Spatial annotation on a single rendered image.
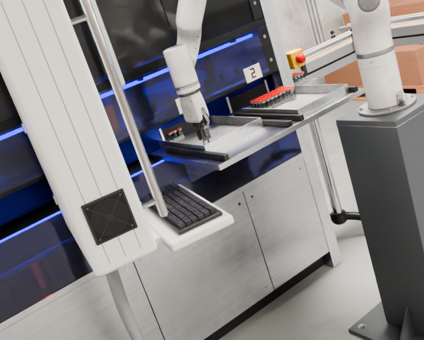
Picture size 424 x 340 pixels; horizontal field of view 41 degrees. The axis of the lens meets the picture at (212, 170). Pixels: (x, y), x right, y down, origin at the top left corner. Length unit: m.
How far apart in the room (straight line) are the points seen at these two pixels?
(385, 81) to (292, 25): 3.85
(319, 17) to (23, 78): 4.58
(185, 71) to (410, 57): 3.16
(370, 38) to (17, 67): 1.06
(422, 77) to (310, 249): 2.52
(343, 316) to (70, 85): 1.54
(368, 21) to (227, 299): 1.26
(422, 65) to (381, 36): 3.00
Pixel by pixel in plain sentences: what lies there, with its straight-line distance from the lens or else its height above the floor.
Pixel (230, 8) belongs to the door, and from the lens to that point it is 2.36.
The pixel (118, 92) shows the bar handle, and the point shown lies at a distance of 1.46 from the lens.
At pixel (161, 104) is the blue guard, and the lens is 2.15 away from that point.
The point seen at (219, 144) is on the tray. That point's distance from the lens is 1.98.
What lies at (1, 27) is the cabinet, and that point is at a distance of 1.41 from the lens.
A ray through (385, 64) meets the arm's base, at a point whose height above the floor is 1.01.
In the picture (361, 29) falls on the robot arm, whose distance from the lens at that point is 1.87.
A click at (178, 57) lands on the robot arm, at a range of 1.92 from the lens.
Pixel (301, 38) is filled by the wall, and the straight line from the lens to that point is 5.79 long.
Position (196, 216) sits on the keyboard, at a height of 0.82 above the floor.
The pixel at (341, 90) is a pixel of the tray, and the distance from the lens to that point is 2.19.
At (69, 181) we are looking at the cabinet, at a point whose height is 1.07.
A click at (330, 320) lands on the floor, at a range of 2.48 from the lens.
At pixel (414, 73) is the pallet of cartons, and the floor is 0.25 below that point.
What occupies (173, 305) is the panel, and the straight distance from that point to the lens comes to 2.31.
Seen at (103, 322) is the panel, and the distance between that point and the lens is 2.20.
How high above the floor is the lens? 1.43
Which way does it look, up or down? 18 degrees down
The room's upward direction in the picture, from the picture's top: 18 degrees counter-clockwise
